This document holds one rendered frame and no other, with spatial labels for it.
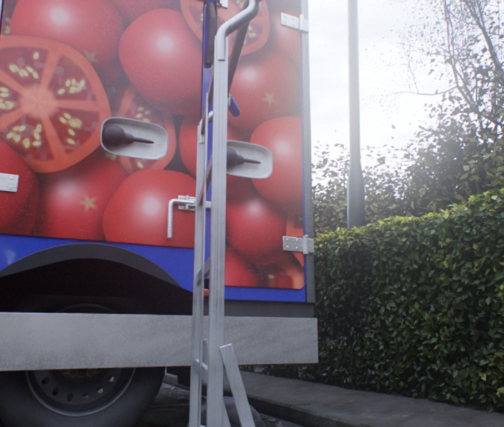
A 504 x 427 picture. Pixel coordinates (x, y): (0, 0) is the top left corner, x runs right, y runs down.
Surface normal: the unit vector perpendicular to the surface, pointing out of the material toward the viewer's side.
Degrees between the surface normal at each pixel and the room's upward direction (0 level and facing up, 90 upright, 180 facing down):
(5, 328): 90
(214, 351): 90
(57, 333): 90
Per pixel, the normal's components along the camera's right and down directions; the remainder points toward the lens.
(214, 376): 0.15, -0.22
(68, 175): 0.43, -0.19
